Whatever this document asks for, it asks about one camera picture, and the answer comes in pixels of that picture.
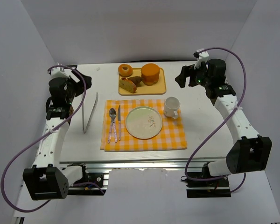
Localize ring donut bread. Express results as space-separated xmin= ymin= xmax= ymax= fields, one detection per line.
xmin=118 ymin=64 xmax=133 ymax=77

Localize sliced bread loaf piece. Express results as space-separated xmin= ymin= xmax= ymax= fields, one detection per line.
xmin=119 ymin=78 xmax=137 ymax=93

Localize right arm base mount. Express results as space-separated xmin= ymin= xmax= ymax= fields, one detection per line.
xmin=181 ymin=162 xmax=231 ymax=198

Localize tall orange round cake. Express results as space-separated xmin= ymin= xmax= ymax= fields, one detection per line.
xmin=140 ymin=63 xmax=160 ymax=86

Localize brown chocolate croissant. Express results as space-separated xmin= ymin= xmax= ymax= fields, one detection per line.
xmin=128 ymin=76 xmax=143 ymax=87

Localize yellow serving tray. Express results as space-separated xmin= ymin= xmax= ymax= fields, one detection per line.
xmin=118 ymin=68 xmax=167 ymax=96

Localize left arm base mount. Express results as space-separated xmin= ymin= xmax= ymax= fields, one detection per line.
xmin=67 ymin=163 xmax=107 ymax=196

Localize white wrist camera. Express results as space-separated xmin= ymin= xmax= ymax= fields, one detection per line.
xmin=47 ymin=65 xmax=79 ymax=82
xmin=193 ymin=49 xmax=209 ymax=69

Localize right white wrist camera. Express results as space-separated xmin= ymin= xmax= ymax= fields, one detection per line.
xmin=193 ymin=49 xmax=209 ymax=69

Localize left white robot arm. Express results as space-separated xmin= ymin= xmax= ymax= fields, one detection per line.
xmin=23 ymin=68 xmax=91 ymax=201

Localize yellow checkered cloth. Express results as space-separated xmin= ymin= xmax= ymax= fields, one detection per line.
xmin=100 ymin=99 xmax=187 ymax=152

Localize pink handled fork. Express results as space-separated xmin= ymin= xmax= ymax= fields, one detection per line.
xmin=107 ymin=108 xmax=117 ymax=144

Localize aluminium frame rail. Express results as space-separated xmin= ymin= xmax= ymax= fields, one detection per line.
xmin=60 ymin=158 xmax=217 ymax=173

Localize pale green ceramic plate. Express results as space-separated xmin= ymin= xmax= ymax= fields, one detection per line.
xmin=125 ymin=106 xmax=163 ymax=140

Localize pink handled knife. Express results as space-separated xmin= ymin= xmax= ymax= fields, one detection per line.
xmin=118 ymin=105 xmax=121 ymax=140

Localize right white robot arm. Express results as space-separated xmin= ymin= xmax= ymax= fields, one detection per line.
xmin=175 ymin=59 xmax=272 ymax=182

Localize metal serving tongs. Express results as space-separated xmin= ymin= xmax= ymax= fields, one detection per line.
xmin=82 ymin=92 xmax=99 ymax=134

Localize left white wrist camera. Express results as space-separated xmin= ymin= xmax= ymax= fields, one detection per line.
xmin=47 ymin=65 xmax=79 ymax=82

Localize white mug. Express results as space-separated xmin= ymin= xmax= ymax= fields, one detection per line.
xmin=164 ymin=97 xmax=180 ymax=119

